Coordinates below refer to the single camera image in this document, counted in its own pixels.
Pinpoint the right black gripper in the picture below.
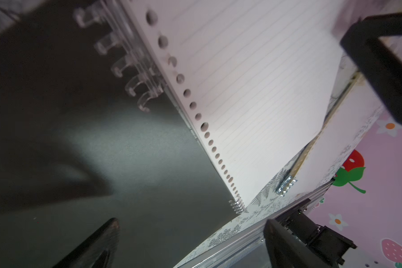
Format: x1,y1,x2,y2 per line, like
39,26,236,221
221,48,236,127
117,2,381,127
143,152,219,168
340,13,402,125

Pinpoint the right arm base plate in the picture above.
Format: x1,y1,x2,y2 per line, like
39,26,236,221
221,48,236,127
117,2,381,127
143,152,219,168
275,198,357,268

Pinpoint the aluminium rail frame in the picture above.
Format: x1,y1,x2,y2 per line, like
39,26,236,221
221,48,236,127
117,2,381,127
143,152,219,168
176,182,332,268

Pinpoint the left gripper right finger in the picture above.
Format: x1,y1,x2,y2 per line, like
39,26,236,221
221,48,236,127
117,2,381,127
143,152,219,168
264,220,325,268

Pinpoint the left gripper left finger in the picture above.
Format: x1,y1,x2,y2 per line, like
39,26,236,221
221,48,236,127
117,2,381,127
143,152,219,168
54,218,120,268

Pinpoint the dark grey spiral notebook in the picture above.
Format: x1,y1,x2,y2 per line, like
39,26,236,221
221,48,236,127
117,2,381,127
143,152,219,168
0,0,359,268

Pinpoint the white spiral notebook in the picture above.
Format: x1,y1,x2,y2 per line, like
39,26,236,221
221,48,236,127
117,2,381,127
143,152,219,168
276,72,384,197

